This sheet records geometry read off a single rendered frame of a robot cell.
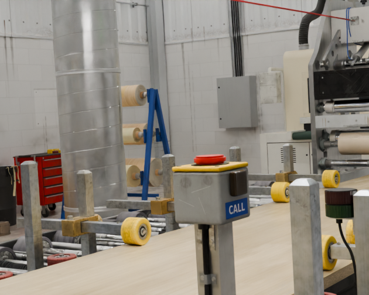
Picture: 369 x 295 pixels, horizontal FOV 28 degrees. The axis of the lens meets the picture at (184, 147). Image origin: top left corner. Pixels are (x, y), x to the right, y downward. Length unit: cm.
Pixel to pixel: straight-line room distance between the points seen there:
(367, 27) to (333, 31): 21
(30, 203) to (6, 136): 803
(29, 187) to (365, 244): 110
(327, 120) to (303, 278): 306
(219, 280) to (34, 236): 131
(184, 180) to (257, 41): 1077
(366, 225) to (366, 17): 311
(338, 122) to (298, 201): 303
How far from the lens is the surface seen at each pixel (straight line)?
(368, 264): 138
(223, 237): 91
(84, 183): 232
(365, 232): 137
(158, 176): 885
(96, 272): 185
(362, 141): 411
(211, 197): 88
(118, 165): 541
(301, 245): 114
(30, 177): 215
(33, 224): 217
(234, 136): 1187
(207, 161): 90
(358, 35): 441
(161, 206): 261
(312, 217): 113
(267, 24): 1161
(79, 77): 533
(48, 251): 271
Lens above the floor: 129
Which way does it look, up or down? 3 degrees down
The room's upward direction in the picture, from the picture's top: 3 degrees counter-clockwise
